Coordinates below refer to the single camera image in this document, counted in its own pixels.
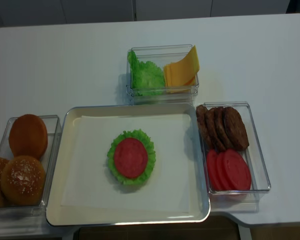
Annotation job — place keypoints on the brown meat patty front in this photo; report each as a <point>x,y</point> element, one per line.
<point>235,129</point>

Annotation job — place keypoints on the clear patty tomato container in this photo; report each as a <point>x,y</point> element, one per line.
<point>253,156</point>

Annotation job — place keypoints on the green lettuce leaves in container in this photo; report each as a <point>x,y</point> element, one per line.
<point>147,77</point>

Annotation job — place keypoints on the brown meat patty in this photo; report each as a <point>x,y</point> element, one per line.
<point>210,124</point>
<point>235,129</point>
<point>220,128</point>
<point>200,114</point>

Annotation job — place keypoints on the red tomato slice front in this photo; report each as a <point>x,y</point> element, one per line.
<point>236,171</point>

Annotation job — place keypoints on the yellow cheese slices stack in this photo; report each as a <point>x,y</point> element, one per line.
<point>182,74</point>

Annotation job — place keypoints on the sesame bun top front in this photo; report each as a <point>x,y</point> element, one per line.
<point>23,180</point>

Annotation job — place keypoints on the white rectangular serving tray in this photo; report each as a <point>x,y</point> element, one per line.
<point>58,214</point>

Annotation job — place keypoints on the clear bun container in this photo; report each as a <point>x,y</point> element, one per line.
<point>48,160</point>

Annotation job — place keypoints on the red tomato slice back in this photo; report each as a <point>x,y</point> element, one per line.
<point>211,160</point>

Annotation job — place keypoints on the green lettuce leaf on tray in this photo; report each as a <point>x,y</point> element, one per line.
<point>148,144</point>

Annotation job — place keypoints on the clear lettuce cheese container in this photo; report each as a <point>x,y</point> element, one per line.
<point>161,56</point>

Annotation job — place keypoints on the white paper tray liner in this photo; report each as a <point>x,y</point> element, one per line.
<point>91,184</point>

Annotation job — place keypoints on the plain brown bun bottom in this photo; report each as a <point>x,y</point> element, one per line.
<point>28,136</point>

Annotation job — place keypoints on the red tomato slice on tray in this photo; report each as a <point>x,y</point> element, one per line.
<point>130,158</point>

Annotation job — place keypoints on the red tomato slice middle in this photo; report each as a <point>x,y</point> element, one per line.
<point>223,179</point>

